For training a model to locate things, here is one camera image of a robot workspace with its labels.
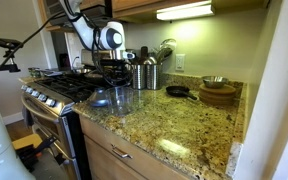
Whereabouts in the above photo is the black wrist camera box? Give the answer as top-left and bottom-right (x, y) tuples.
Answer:
(97, 59), (127, 68)

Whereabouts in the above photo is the metal drawer handle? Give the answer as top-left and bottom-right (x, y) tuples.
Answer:
(110, 144), (134, 160)

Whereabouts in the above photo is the dark wooden spatula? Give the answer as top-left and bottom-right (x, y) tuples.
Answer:
(138, 45), (149, 65)

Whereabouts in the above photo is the stainless steel gas stove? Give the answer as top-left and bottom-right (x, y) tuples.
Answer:
(18, 48), (133, 180)

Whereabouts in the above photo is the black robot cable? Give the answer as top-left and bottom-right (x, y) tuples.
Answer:
(0, 9), (135, 88)

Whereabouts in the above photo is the small steel bowl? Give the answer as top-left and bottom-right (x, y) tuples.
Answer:
(201, 75), (229, 89)

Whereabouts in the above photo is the clear glass cup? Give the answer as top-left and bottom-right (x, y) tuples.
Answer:
(104, 86), (135, 117)

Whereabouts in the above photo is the wooden cabinet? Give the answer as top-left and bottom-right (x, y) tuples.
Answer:
(37, 0), (272, 33)
(78, 113), (192, 180)

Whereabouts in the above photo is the black external camera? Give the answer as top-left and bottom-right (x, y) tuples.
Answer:
(0, 37), (25, 51)

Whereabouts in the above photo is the small black cast-iron skillet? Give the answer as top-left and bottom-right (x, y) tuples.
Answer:
(165, 85), (198, 101)

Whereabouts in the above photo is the wooden upper cabinet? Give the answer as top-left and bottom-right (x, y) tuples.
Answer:
(37, 0), (272, 33)

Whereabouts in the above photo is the small glass jar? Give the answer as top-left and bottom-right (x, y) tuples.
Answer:
(28, 67), (42, 78)

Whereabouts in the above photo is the wooden lower cabinet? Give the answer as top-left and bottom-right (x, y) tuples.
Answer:
(78, 113), (192, 180)

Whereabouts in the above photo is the small steel pot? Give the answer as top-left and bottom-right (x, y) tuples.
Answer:
(72, 67), (92, 75)

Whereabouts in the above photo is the under-cabinet light strip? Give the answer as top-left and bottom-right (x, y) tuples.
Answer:
(156, 0), (215, 22)

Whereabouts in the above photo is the black clamp tool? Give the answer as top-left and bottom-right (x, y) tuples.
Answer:
(15, 134), (58, 173)

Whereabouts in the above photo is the steel ladle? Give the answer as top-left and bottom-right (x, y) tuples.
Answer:
(143, 56), (158, 66)

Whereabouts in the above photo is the white wall outlet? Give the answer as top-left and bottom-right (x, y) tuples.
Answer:
(175, 53), (186, 72)

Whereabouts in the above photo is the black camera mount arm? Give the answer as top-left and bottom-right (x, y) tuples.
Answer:
(0, 49), (22, 74)

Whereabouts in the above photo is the steel range hood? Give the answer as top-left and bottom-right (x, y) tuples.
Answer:
(43, 0), (113, 29)

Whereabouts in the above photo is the perforated steel utensil holder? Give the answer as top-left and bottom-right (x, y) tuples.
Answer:
(146, 63), (163, 91)
(130, 63), (147, 90)

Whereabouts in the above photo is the yellow block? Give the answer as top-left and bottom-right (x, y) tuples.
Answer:
(11, 133), (43, 151)

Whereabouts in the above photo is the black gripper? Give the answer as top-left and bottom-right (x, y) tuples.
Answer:
(104, 65), (126, 88)

